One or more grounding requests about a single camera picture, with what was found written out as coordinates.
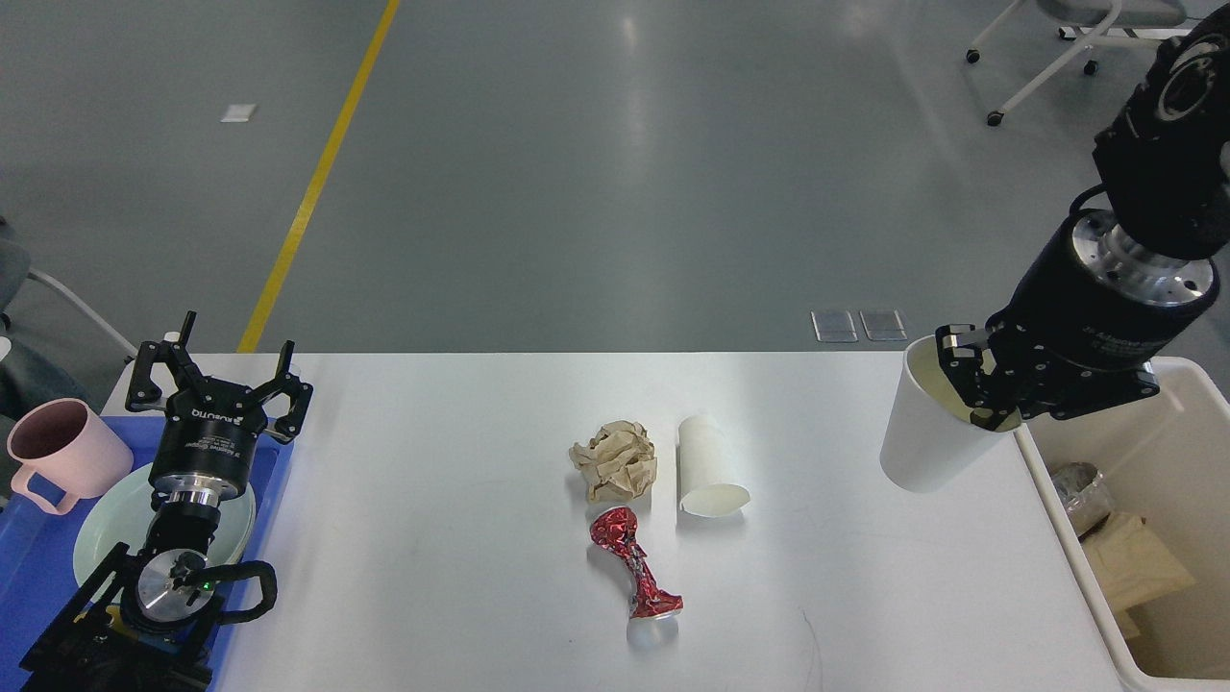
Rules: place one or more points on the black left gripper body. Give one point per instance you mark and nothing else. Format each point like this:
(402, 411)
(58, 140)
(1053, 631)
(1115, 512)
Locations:
(210, 439)

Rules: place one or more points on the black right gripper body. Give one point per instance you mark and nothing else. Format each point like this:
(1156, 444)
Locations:
(1098, 301)

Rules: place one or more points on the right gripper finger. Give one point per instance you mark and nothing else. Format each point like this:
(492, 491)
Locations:
(981, 377)
(1066, 395)

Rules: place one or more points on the light green plate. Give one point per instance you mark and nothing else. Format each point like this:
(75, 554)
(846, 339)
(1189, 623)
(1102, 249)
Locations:
(123, 514)

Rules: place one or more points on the white paper cup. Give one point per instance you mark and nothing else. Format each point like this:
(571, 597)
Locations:
(930, 437)
(707, 485)

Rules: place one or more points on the aluminium foil tray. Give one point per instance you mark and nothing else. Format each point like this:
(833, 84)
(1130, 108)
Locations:
(1086, 498)

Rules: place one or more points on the brown paper ball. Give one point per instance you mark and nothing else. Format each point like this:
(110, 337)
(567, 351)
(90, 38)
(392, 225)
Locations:
(619, 463)

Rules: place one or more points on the crushed red can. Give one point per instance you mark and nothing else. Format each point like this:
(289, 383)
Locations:
(615, 532)

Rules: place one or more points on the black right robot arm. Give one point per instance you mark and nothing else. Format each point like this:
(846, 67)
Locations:
(1163, 160)

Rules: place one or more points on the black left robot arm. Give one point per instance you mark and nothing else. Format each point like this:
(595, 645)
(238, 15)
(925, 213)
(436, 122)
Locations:
(142, 618)

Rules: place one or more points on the right floor outlet cover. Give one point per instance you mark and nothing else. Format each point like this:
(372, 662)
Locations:
(883, 325)

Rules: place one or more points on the floor outlet cover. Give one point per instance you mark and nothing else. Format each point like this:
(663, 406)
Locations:
(883, 325)
(834, 326)

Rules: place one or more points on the pink mug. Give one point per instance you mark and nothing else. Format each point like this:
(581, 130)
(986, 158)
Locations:
(70, 446)

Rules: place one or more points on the white plastic bin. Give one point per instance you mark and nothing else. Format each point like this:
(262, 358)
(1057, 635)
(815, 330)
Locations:
(1164, 459)

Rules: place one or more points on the left floor outlet cover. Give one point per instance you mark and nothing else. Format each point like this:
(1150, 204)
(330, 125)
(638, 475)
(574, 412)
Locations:
(834, 326)

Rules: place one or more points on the white office chair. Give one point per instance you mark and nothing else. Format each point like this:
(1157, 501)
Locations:
(1085, 30)

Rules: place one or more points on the grey chair frame left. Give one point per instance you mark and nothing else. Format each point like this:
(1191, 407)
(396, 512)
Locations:
(77, 303)

